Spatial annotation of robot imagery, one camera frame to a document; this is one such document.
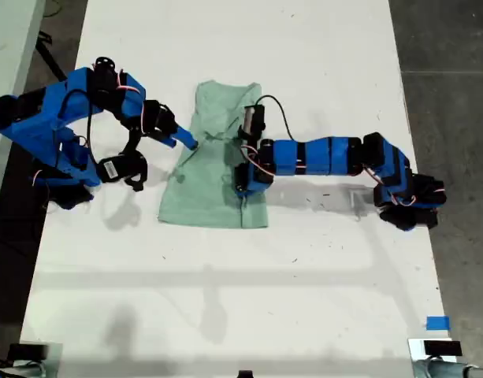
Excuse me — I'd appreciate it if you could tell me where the pale green T-shirt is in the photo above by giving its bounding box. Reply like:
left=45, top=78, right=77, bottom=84
left=158, top=80, right=270, bottom=229

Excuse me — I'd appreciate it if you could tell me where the black stand leg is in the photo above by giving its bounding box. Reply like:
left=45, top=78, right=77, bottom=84
left=35, top=32, right=69, bottom=82

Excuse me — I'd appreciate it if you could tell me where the pale grey side table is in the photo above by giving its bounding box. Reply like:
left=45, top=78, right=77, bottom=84
left=0, top=0, right=48, bottom=237

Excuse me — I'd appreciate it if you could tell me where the black mat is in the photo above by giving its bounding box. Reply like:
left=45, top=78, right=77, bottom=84
left=0, top=145, right=53, bottom=332

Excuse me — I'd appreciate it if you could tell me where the blue tape strip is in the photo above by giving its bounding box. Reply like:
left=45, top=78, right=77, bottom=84
left=425, top=316, right=451, bottom=331

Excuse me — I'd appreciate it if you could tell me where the small black box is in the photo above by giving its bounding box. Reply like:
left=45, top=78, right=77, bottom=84
left=7, top=343, right=49, bottom=360
left=423, top=340, right=463, bottom=358

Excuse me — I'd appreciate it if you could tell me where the grey metal tube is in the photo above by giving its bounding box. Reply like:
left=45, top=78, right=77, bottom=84
left=0, top=361, right=47, bottom=378
left=412, top=358, right=483, bottom=378

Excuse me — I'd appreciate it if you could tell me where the black camera mount stalk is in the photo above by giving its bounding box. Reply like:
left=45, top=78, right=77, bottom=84
left=236, top=124, right=266, bottom=151
left=121, top=126, right=149, bottom=192

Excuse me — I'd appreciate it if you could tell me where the black camera box white sticker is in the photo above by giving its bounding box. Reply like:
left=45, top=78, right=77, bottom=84
left=97, top=157, right=126, bottom=183

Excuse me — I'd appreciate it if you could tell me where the black camera cable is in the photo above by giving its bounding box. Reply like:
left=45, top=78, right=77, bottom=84
left=258, top=94, right=295, bottom=141
left=58, top=89, right=105, bottom=166

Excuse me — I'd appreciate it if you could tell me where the thin green cable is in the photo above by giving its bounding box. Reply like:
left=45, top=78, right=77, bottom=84
left=43, top=0, right=65, bottom=19

